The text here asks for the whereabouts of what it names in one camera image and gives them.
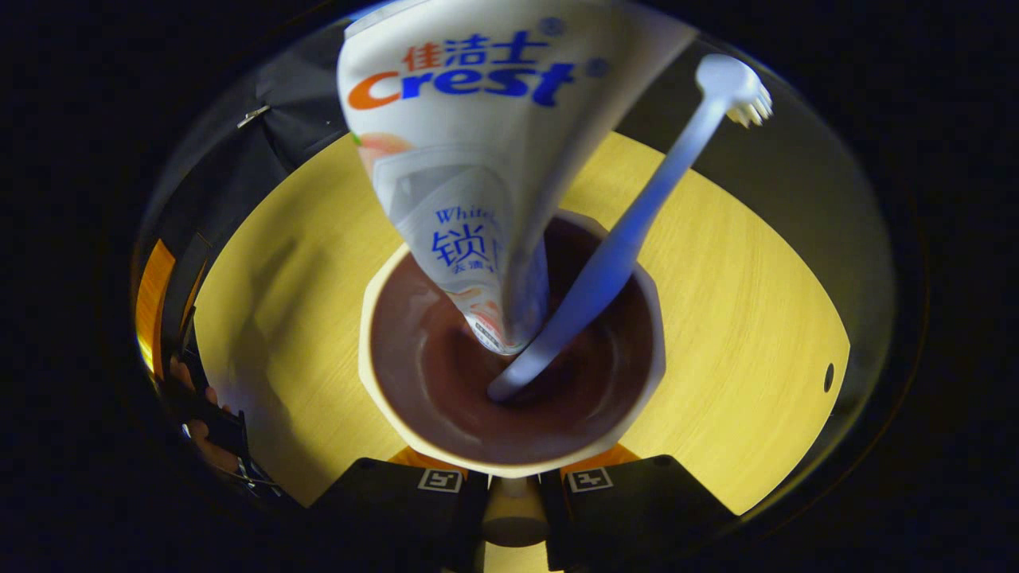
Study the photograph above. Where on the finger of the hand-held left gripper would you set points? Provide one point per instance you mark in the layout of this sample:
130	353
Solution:
185	294
153	302

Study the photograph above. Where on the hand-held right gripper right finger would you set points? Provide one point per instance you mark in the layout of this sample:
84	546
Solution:
637	509

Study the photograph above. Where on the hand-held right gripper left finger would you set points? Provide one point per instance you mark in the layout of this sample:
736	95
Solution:
374	509

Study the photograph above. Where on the beige cup with brown inside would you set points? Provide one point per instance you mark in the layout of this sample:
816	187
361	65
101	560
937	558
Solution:
430	374

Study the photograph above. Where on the pale blue toothbrush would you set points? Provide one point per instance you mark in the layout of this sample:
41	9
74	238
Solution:
621	247

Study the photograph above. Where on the white toothpaste tube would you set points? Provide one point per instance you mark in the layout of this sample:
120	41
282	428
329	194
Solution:
478	127

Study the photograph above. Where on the light wooden desktop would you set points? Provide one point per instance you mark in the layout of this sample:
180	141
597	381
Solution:
756	318

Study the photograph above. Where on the silver cloth clip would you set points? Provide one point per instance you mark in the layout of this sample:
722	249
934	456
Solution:
253	116

